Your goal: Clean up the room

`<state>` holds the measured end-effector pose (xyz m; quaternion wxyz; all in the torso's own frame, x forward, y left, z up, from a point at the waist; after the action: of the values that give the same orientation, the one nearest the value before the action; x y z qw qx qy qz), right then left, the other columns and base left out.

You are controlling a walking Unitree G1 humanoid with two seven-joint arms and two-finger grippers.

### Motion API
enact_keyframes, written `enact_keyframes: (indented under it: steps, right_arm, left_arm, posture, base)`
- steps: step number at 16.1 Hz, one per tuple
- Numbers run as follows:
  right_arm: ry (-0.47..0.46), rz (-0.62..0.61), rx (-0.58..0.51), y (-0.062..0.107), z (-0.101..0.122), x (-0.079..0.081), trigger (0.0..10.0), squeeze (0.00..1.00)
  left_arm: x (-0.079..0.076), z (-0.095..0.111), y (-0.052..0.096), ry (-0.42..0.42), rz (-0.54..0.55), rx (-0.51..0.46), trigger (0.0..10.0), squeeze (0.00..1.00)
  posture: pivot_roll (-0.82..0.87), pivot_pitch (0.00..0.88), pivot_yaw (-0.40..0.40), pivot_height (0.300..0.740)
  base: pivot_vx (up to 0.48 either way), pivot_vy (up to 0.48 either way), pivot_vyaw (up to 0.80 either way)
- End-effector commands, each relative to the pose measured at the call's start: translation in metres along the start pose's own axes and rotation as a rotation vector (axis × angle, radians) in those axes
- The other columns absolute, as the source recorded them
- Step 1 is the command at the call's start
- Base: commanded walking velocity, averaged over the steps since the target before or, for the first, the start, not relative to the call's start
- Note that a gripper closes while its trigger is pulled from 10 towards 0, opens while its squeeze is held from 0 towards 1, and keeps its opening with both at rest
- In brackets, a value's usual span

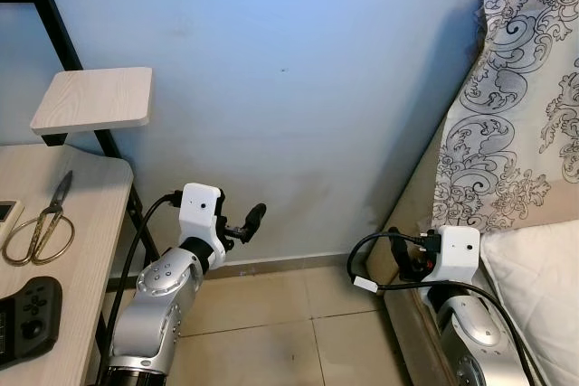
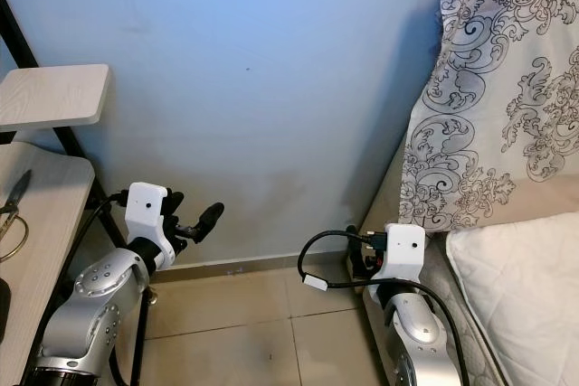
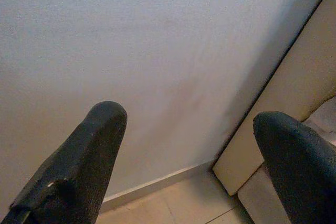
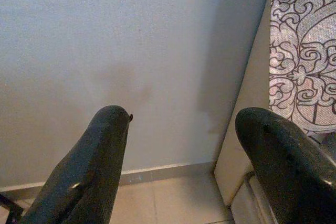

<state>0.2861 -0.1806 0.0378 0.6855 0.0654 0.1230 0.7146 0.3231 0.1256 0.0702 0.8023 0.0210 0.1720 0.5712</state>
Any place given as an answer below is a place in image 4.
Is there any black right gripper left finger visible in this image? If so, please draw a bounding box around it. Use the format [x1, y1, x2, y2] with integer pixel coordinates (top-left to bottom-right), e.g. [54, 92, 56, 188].
[20, 105, 133, 224]

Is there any white cloth dark swirl pattern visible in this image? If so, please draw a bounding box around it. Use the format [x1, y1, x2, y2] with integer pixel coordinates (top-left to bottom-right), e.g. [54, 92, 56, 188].
[268, 0, 336, 141]

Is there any beige skirting board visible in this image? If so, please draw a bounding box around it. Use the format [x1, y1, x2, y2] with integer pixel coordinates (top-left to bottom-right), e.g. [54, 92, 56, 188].
[0, 161, 216, 193]

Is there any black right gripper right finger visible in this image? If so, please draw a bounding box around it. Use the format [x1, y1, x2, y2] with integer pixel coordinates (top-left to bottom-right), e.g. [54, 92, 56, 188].
[234, 106, 336, 224]

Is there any black metal bar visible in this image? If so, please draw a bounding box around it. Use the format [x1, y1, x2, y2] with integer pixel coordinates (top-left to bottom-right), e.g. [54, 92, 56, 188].
[0, 193, 25, 224]

